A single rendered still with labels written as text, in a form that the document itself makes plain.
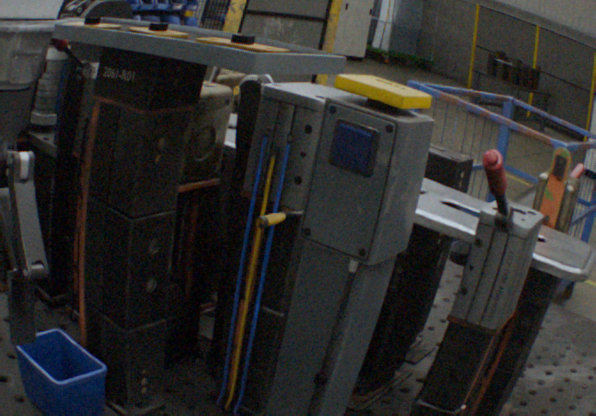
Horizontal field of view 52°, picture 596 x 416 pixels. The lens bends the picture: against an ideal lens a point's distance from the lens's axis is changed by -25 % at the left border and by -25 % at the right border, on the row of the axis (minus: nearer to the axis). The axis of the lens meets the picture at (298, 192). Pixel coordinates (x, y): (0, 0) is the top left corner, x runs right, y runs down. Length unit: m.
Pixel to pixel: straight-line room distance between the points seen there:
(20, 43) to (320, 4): 4.13
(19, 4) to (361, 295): 0.38
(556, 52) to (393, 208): 12.50
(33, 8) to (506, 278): 0.53
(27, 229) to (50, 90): 0.59
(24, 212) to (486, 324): 0.47
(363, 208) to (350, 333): 0.11
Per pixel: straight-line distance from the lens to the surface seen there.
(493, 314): 0.73
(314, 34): 4.60
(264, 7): 4.18
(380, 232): 0.58
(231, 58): 0.59
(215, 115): 0.93
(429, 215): 0.86
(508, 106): 3.93
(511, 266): 0.71
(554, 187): 1.03
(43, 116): 1.09
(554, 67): 13.04
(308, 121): 0.78
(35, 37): 0.53
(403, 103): 0.56
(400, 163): 0.57
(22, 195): 0.52
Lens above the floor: 1.23
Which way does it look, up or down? 16 degrees down
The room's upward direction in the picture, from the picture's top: 11 degrees clockwise
